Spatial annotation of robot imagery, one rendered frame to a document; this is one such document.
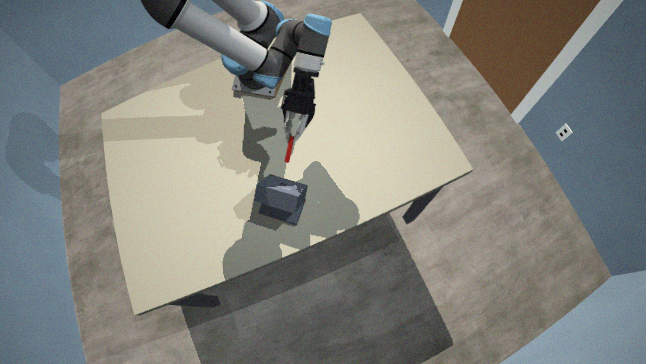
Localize dark grey sloped panel with square hole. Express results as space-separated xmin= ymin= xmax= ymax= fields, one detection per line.
xmin=254 ymin=174 xmax=308 ymax=225

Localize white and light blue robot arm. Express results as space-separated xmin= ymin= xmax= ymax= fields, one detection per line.
xmin=141 ymin=0 xmax=332 ymax=90

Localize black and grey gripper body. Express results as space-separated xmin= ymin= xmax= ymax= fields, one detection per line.
xmin=281 ymin=67 xmax=319 ymax=115

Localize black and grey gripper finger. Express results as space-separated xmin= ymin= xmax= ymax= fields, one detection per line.
xmin=293 ymin=103 xmax=316 ymax=145
xmin=282 ymin=106 xmax=295 ymax=143

